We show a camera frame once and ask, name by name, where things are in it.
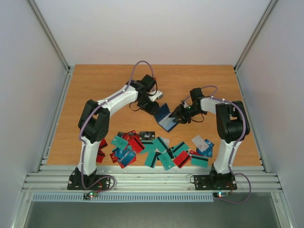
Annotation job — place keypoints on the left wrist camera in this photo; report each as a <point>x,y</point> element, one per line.
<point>155,95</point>

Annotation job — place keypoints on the red striped card centre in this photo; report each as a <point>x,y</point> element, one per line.
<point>136,145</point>

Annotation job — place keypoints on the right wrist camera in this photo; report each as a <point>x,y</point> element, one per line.
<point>185,105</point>

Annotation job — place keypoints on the black VIP card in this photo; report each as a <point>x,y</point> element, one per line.
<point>147,136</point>

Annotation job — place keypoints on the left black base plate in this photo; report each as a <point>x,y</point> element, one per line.
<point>91,182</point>

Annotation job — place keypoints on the red striped card left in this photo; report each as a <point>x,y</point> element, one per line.
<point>100,153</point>

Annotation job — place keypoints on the teal striped card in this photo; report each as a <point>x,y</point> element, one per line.
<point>151,159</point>
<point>199,161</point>
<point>153,145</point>

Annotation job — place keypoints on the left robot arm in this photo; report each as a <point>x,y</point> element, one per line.
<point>95,119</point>

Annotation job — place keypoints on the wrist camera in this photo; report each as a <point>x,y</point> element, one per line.
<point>185,105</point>
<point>155,95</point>

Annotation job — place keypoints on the grey slotted cable duct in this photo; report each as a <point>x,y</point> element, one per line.
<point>111,197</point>

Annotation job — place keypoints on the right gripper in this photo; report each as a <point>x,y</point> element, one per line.
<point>181,113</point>

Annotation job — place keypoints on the teal striped card centre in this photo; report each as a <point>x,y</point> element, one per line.
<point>153,145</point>

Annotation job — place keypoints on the blue card pile centre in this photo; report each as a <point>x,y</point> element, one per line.
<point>125,157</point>

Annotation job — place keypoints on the teal VIP card bottom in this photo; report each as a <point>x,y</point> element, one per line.
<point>166,161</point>

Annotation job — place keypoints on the blue card right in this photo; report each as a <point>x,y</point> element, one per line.
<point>208,152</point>

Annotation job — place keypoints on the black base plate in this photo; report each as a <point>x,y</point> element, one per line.
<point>91,182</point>
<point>206,182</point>

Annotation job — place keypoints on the teal striped card lower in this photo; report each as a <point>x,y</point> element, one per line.
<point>151,159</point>

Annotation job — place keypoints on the blue leather card holder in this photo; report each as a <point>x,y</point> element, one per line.
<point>163,120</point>

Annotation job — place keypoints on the teal striped card right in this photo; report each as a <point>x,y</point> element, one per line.
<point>199,161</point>

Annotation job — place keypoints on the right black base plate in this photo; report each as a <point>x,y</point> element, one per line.
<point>206,182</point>

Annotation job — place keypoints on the white floral card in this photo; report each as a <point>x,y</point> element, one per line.
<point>200,143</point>

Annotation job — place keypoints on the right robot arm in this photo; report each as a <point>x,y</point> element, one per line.
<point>232,127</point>

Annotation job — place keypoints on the teal vip card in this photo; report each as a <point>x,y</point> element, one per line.
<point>166,161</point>
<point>119,142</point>

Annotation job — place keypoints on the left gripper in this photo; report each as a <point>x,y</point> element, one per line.
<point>152,109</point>

